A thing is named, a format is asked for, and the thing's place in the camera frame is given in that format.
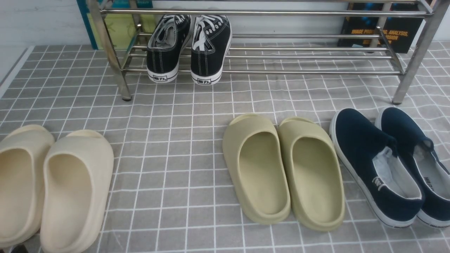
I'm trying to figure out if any olive foam slide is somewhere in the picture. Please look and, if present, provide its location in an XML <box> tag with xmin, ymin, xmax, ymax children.
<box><xmin>222</xmin><ymin>113</ymin><xmax>291</xmax><ymax>225</ymax></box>
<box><xmin>277</xmin><ymin>117</ymin><xmax>345</xmax><ymax>232</ymax></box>

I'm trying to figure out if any grey checked table cloth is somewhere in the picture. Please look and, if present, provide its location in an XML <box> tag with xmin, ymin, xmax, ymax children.
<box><xmin>1</xmin><ymin>45</ymin><xmax>449</xmax><ymax>253</ymax></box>

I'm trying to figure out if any navy slip-on shoe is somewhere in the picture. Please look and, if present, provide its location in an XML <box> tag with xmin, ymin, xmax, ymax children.
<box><xmin>329</xmin><ymin>108</ymin><xmax>424</xmax><ymax>228</ymax></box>
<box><xmin>375</xmin><ymin>107</ymin><xmax>450</xmax><ymax>228</ymax></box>

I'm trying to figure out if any black canvas sneaker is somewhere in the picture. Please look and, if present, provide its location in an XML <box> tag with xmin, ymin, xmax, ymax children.
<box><xmin>190</xmin><ymin>15</ymin><xmax>232</xmax><ymax>85</ymax></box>
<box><xmin>146</xmin><ymin>14</ymin><xmax>192</xmax><ymax>83</ymax></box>

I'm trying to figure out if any right olive foam slide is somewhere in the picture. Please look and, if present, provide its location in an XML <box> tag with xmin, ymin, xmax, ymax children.
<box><xmin>277</xmin><ymin>117</ymin><xmax>345</xmax><ymax>232</ymax></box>

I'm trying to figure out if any left black canvas sneaker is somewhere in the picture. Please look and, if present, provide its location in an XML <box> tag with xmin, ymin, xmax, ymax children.
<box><xmin>146</xmin><ymin>14</ymin><xmax>192</xmax><ymax>83</ymax></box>

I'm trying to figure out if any left cream foam slide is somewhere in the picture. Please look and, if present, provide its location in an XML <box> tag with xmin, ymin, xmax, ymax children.
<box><xmin>0</xmin><ymin>124</ymin><xmax>55</xmax><ymax>248</ymax></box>

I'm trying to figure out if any left olive foam slide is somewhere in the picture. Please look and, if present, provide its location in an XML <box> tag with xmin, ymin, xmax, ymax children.
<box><xmin>222</xmin><ymin>113</ymin><xmax>291</xmax><ymax>225</ymax></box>

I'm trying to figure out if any black image processing book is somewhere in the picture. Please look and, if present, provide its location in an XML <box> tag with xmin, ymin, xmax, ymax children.
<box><xmin>337</xmin><ymin>3</ymin><xmax>423</xmax><ymax>53</ymax></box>

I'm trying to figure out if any right cream foam slide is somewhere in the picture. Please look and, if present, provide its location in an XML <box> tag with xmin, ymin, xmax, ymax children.
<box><xmin>40</xmin><ymin>129</ymin><xmax>114</xmax><ymax>253</ymax></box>

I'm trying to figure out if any right black canvas sneaker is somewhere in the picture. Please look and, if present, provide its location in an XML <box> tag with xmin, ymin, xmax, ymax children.
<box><xmin>190</xmin><ymin>15</ymin><xmax>232</xmax><ymax>85</ymax></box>

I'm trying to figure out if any teal and yellow book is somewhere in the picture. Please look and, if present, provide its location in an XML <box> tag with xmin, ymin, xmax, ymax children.
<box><xmin>77</xmin><ymin>0</ymin><xmax>156</xmax><ymax>50</ymax></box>

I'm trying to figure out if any stainless steel shoe rack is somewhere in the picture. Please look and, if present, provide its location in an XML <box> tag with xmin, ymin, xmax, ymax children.
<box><xmin>86</xmin><ymin>0</ymin><xmax>449</xmax><ymax>105</ymax></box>

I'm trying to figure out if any cream foam slide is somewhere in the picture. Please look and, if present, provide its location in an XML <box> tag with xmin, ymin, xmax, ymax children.
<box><xmin>0</xmin><ymin>124</ymin><xmax>55</xmax><ymax>248</ymax></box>
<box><xmin>40</xmin><ymin>129</ymin><xmax>114</xmax><ymax>253</ymax></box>

